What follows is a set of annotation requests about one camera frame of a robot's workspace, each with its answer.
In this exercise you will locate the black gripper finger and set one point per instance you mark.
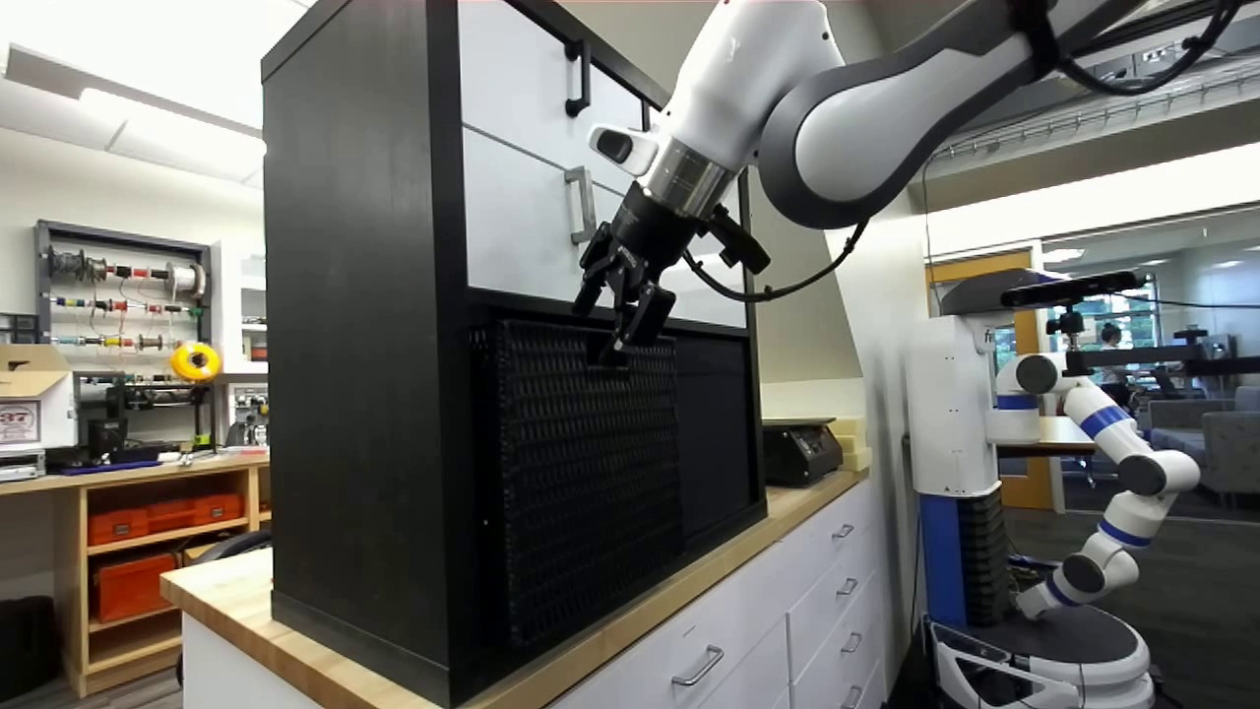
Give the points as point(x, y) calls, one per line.
point(591, 268)
point(644, 316)

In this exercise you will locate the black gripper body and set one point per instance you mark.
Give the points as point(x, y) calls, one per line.
point(654, 238)

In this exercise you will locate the black woven storage bin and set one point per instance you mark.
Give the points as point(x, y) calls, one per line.
point(716, 439)
point(575, 488)

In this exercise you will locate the white blue jointed robot arm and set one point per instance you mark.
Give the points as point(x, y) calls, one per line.
point(1127, 476)

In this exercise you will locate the blue white mobile robot base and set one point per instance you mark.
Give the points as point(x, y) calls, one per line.
point(953, 527)

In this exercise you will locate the black cube shelf cabinet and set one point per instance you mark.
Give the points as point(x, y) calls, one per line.
point(356, 367)

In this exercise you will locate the white base cabinet with drawers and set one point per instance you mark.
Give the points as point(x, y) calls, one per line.
point(772, 618)

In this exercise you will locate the long red storage bin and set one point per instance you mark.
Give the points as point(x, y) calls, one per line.
point(162, 519)

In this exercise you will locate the square red storage bin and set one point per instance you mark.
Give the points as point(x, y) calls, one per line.
point(132, 587)

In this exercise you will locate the black floor bin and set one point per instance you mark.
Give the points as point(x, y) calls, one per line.
point(25, 652)

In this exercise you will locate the black desktop device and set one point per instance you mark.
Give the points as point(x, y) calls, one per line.
point(797, 456)

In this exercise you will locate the yellow spool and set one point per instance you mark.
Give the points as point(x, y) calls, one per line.
point(197, 363)

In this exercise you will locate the black sensor bar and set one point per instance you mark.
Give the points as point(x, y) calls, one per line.
point(1069, 289)

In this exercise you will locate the wooden background table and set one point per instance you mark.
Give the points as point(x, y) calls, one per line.
point(1044, 435)

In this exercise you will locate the black benchtop machine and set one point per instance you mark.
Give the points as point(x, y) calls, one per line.
point(103, 426)

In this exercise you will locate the cardboard box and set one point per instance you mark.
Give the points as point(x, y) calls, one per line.
point(32, 379)

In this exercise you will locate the wooden workbench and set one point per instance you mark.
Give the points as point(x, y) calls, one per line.
point(65, 576)

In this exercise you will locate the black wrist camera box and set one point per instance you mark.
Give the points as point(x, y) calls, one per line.
point(741, 242)

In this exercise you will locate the grey wall tool organizer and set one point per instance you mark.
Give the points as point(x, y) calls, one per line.
point(125, 289)

